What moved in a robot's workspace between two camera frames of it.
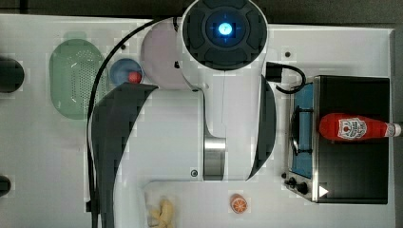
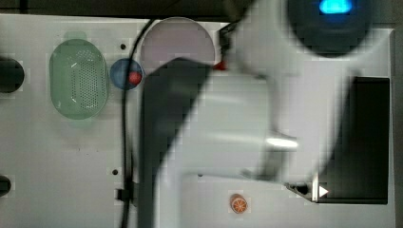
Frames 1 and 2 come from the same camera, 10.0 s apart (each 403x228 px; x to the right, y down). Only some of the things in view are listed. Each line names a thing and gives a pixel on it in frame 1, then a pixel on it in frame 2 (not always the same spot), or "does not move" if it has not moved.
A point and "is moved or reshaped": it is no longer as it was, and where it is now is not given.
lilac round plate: (162, 56) does not move
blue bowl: (121, 69) does not move
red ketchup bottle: (340, 126) is moved or reshaped
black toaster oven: (339, 171) does not move
